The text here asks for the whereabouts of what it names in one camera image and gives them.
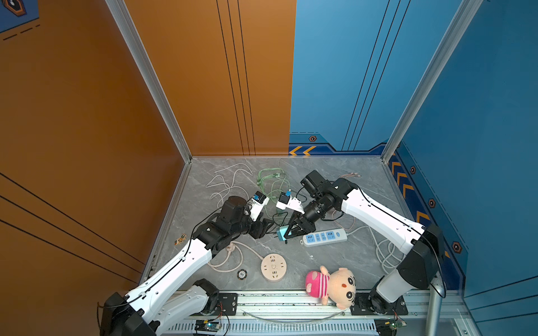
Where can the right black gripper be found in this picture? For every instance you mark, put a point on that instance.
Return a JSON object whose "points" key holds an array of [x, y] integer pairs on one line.
{"points": [[305, 225]]}

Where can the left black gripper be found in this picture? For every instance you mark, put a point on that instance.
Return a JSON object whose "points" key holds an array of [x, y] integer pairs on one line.
{"points": [[259, 229]]}

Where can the teal charger with black cable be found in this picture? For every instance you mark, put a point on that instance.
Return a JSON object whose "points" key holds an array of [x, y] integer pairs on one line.
{"points": [[281, 233]]}

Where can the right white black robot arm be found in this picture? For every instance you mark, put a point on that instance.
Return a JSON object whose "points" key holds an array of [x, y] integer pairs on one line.
{"points": [[422, 247]]}

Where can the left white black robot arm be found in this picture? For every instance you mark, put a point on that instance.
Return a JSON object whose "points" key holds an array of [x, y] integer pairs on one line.
{"points": [[153, 307]]}

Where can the white blue power strip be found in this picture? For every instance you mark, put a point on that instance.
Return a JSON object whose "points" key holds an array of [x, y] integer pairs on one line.
{"points": [[326, 237]]}

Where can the round pink power socket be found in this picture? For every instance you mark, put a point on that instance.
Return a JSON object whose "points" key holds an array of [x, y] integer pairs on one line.
{"points": [[273, 267]]}

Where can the pink plush doll toy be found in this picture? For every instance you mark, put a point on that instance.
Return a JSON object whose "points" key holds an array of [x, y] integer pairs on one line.
{"points": [[339, 286]]}

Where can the left green circuit board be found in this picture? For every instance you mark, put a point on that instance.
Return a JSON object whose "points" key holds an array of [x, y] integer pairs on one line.
{"points": [[207, 327]]}

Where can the green circuit board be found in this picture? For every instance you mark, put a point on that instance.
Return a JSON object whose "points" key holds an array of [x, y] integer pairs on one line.
{"points": [[207, 327], [389, 327]]}

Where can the right green circuit board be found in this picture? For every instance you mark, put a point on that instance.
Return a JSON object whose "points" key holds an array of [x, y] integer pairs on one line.
{"points": [[389, 327]]}

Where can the silver metal pole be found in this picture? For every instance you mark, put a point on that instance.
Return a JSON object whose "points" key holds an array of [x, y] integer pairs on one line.
{"points": [[437, 294]]}

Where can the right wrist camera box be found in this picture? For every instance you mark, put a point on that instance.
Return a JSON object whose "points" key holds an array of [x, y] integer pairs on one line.
{"points": [[288, 201]]}

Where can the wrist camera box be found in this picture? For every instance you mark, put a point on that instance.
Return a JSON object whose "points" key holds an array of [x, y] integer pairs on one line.
{"points": [[256, 204], [288, 201]]}

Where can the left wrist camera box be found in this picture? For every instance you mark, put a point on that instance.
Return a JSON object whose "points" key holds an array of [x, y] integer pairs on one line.
{"points": [[256, 204]]}

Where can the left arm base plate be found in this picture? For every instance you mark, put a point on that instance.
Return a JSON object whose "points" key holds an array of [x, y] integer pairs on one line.
{"points": [[225, 302]]}

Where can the aluminium front rail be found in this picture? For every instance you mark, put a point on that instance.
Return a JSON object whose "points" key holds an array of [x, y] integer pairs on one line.
{"points": [[296, 313]]}

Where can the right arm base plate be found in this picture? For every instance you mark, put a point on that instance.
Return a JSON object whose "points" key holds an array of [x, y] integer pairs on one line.
{"points": [[365, 305]]}

